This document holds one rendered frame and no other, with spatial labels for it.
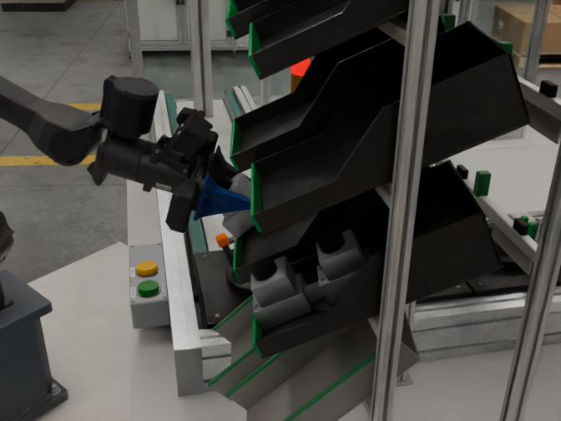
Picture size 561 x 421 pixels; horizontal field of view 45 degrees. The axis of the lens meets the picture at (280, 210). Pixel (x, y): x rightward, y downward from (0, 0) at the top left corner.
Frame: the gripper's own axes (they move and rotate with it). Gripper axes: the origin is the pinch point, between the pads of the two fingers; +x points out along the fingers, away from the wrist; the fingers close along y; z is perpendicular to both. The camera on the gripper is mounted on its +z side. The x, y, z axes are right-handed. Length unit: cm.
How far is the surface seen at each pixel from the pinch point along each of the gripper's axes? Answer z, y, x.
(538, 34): 7, 133, 77
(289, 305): -2.1, -17.7, 10.2
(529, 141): -25, 129, 89
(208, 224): -43, 54, -2
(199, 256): -35.7, 31.4, -2.0
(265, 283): -0.1, -17.8, 6.7
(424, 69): 29.9, -22.2, 12.5
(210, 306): -33.3, 14.6, 2.8
